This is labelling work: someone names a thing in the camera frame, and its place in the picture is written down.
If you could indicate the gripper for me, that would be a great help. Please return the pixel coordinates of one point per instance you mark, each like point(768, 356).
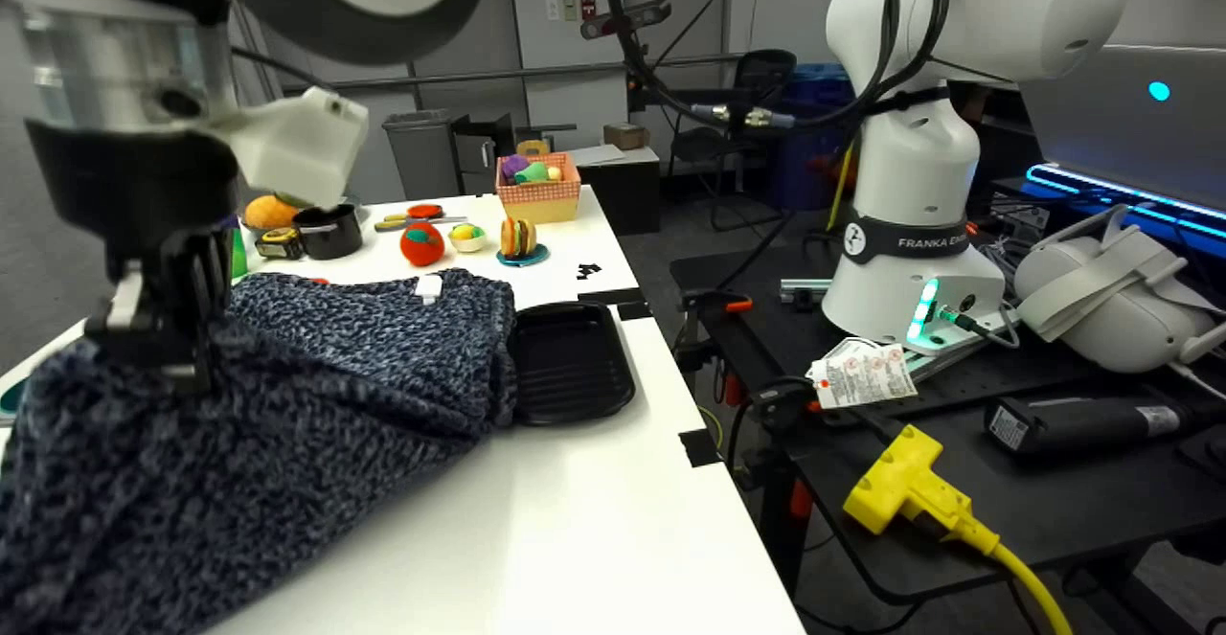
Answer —
point(134, 185)

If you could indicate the grey knitted blanket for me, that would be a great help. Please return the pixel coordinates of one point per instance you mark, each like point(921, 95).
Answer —
point(287, 443)

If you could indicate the green bottle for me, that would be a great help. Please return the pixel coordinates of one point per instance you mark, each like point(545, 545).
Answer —
point(238, 252)

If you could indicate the yellow black tape measure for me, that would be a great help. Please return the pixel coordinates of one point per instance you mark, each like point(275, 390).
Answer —
point(279, 244)

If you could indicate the orange plush fruit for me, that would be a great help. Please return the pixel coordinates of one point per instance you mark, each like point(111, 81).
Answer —
point(270, 211)

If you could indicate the black toy pot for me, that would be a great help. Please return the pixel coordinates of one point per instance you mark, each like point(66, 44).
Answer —
point(329, 233)

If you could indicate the red plush tomato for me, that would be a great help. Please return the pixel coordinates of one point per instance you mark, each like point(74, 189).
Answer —
point(421, 244)

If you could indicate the red toy lid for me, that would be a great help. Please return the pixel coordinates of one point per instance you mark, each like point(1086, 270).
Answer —
point(424, 211)

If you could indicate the grey trash bin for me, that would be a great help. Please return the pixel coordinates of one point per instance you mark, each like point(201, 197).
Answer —
point(421, 156)

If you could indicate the small bowl with toy food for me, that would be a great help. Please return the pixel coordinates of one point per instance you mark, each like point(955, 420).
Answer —
point(467, 238)

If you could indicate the toy burger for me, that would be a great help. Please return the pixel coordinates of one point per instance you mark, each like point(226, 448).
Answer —
point(518, 236)

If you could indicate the blue toy plate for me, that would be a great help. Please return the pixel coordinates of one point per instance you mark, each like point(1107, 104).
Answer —
point(536, 258)

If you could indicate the purple plush toy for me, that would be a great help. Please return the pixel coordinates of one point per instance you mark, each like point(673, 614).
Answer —
point(513, 166)

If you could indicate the orange checked basket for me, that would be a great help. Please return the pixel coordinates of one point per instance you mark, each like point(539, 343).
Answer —
point(541, 202)

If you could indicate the green plush toy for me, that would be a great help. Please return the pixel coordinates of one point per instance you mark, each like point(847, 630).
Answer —
point(532, 173)

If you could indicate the black plastic tray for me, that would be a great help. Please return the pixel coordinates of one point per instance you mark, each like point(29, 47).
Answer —
point(570, 362)

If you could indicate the black cabinet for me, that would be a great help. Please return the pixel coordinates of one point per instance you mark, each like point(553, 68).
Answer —
point(627, 194)

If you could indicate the cardboard box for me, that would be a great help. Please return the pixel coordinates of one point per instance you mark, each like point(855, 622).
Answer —
point(626, 136)

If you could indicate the red fire alarm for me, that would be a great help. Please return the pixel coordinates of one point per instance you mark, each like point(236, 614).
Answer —
point(588, 8)

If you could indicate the black office chair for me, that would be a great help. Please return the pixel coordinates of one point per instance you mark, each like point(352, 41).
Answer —
point(757, 79)

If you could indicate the aluminium bar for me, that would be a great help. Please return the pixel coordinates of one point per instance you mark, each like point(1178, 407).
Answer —
point(805, 284)

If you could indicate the blue bin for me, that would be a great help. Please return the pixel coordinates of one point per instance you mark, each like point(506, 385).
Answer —
point(814, 151)

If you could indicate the white warning tag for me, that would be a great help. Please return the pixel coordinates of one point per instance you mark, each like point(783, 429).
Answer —
point(862, 374)

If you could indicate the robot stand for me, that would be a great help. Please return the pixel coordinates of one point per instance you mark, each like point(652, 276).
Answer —
point(1006, 510)

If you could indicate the black power brick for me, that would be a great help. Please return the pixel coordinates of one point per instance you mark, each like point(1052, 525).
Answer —
point(1082, 422)

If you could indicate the white headset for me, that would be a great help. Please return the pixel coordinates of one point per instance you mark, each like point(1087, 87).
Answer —
point(1111, 309)

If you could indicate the grey laptop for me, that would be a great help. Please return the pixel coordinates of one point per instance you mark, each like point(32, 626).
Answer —
point(1121, 127)

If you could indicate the grey wall rail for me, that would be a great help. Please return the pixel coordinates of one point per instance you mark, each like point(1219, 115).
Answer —
point(536, 70)

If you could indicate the white wall switch plate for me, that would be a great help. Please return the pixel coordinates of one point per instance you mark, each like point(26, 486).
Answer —
point(552, 9)

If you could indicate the camera on mount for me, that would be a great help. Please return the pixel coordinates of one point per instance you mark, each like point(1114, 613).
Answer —
point(627, 18)

